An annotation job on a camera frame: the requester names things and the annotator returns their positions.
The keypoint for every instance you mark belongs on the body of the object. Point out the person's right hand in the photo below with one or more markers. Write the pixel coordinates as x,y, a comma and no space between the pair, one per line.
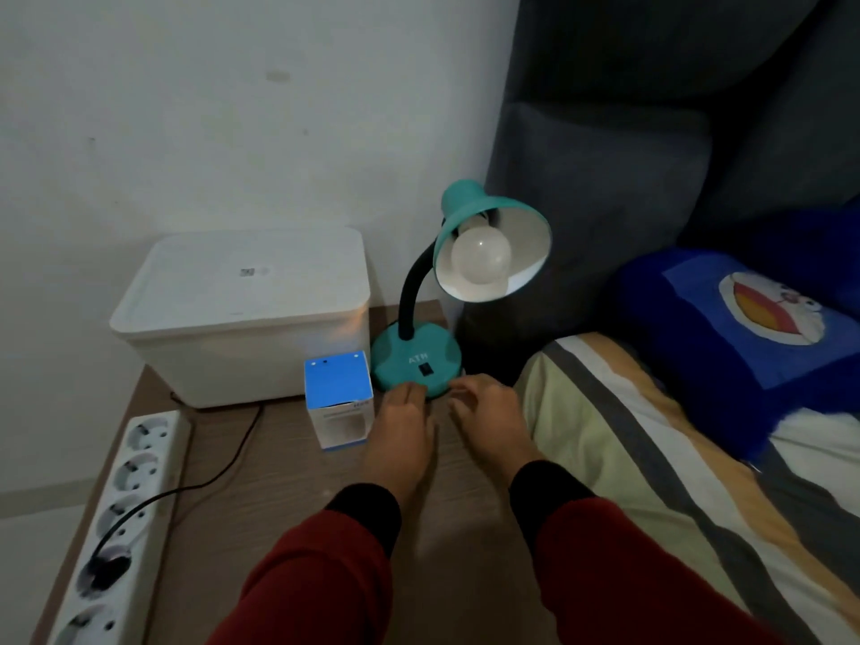
494,429

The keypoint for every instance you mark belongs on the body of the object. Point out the person's left hand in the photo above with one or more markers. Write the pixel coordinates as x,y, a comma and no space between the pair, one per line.
400,443

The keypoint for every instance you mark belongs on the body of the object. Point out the person's left fingers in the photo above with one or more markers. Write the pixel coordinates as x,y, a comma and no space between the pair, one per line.
406,396

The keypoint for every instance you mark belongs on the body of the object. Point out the person's right fingers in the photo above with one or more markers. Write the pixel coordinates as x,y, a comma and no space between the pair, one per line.
470,396

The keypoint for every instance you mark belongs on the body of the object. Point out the person's left forearm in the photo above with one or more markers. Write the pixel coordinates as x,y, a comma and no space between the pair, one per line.
322,570

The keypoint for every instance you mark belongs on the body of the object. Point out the person's right forearm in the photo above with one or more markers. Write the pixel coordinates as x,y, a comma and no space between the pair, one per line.
605,570

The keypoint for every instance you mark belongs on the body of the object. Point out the teal gooseneck desk lamp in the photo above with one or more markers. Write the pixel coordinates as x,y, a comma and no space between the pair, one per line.
411,359

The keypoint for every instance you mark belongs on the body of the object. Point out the small blue white carton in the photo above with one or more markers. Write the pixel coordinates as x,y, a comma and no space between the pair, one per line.
339,402

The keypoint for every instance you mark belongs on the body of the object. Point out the white round light bulb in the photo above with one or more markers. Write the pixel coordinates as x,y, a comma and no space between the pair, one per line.
480,256

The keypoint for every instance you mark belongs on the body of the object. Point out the white plastic storage box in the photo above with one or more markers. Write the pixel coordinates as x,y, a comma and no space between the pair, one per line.
248,362

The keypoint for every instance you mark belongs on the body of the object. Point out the striped bed sheet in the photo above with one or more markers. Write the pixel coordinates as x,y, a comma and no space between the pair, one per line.
638,463

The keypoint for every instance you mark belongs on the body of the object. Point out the blue cartoon pillow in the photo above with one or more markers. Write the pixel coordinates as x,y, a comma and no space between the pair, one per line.
705,342

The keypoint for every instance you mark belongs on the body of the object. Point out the white power strip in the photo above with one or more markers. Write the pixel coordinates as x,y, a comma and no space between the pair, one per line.
144,463

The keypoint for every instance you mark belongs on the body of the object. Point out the dark grey padded headboard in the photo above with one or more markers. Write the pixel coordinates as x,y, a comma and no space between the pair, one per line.
605,127

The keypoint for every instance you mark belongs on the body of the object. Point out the black power plug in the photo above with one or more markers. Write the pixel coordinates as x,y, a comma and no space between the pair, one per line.
107,570

